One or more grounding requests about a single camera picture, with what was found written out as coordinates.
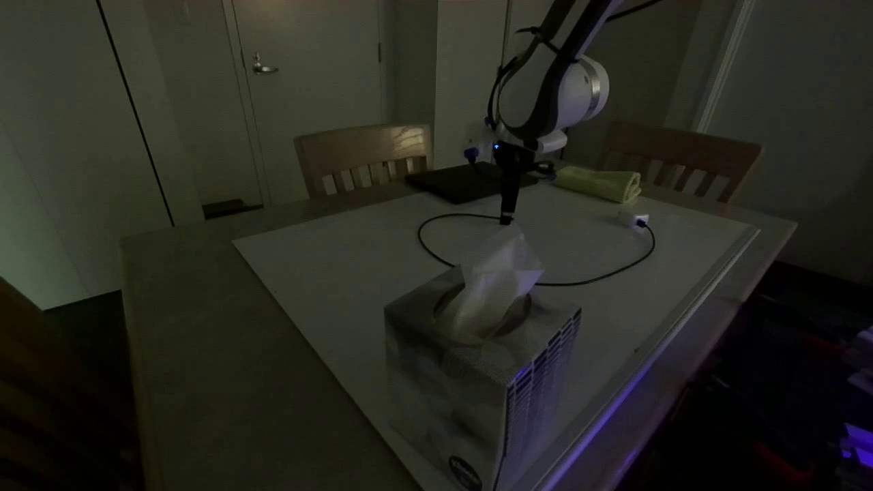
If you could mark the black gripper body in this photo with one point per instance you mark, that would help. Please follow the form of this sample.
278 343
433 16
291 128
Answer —
510 161

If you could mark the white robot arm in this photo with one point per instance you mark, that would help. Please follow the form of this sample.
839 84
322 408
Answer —
564 90

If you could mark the white tissue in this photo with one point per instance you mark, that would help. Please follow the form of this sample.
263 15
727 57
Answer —
493 281

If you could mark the yellow folded cloth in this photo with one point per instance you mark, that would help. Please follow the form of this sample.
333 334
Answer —
602 183

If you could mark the wooden chair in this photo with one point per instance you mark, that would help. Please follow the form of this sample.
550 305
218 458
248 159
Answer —
682 165
363 159

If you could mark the white table mat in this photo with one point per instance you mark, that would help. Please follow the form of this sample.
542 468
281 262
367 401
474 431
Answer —
345 262

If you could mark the grey tissue box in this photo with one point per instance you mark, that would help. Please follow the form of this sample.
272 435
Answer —
464 398

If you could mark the grey door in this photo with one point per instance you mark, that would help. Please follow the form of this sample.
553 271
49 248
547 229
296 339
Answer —
310 98

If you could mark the black floor object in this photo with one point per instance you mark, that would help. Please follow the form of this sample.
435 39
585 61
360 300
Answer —
233 207

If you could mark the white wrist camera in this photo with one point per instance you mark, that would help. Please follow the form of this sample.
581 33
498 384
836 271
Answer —
480 153

